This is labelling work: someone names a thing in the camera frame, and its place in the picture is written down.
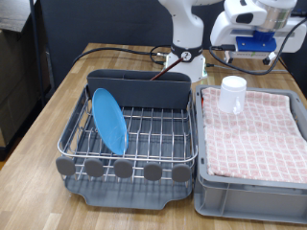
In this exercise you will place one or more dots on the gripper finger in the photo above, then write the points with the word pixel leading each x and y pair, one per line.
pixel 270 59
pixel 228 57

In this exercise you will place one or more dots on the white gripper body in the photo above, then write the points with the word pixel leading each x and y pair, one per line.
pixel 224 32

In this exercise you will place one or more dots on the red-brown wooden spoon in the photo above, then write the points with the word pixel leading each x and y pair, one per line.
pixel 166 68

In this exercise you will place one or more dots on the blue plate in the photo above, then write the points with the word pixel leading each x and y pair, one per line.
pixel 108 121

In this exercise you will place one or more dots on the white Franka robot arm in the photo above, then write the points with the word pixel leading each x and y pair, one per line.
pixel 187 32

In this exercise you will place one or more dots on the white mug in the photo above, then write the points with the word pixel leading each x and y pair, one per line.
pixel 231 96

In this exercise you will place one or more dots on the pink checkered cloth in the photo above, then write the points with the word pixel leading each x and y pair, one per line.
pixel 255 140

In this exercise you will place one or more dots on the dark gray cutlery holder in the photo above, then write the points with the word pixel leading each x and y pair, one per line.
pixel 150 91

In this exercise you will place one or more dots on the dark partition panel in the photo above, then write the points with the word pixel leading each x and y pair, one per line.
pixel 105 22

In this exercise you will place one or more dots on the gray plastic crate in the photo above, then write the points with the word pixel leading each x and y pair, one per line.
pixel 249 201

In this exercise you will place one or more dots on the gray plastic drain tray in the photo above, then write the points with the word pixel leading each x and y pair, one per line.
pixel 128 195

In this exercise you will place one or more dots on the black metal pole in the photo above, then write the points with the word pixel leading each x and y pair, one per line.
pixel 35 48

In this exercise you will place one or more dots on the cardboard box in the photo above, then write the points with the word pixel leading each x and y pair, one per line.
pixel 16 80

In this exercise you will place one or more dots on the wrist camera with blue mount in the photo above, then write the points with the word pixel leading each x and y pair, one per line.
pixel 255 43

